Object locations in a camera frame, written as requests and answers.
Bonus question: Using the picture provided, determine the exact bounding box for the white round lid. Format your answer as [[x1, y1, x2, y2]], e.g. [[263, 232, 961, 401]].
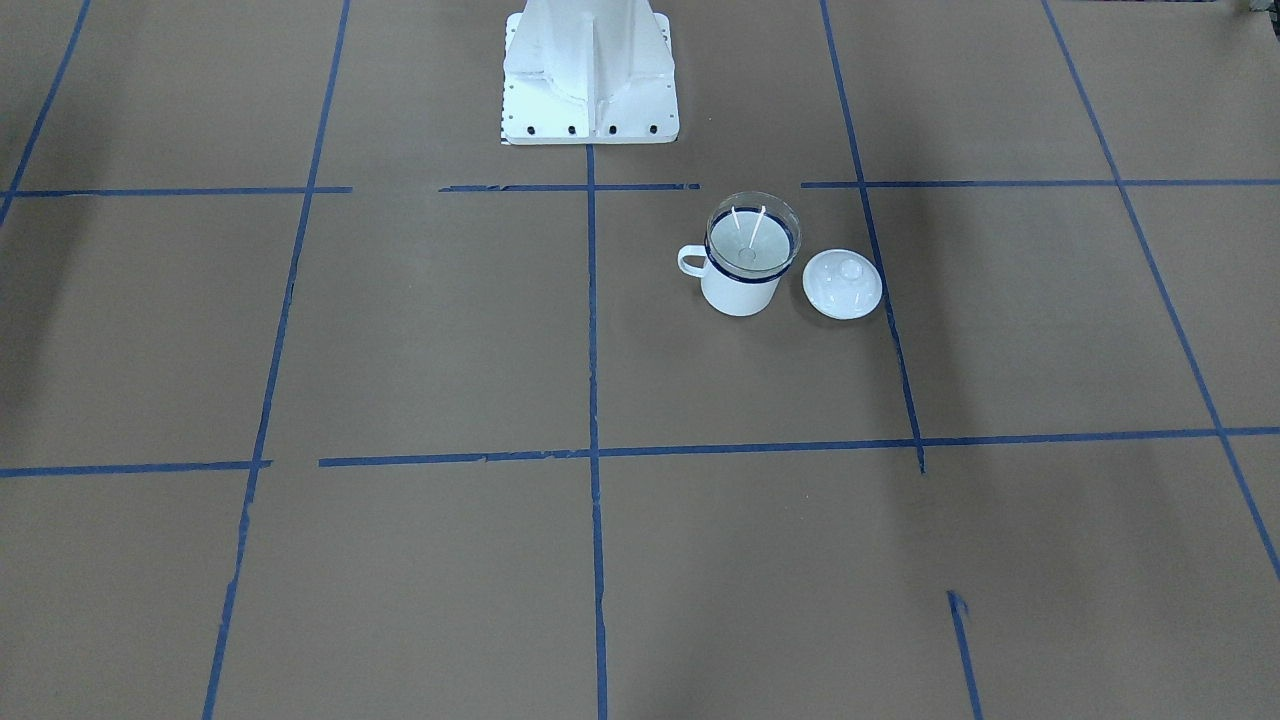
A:
[[801, 249, 884, 322]]

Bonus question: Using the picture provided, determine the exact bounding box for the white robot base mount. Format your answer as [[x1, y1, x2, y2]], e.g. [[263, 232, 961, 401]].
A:
[[500, 1, 681, 146]]

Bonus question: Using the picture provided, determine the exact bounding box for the white enamel mug blue rim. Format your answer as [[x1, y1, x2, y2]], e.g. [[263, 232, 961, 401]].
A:
[[677, 241, 787, 316]]

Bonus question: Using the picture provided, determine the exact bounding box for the clear glass funnel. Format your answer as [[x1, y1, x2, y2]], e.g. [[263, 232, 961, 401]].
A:
[[705, 191, 803, 282]]

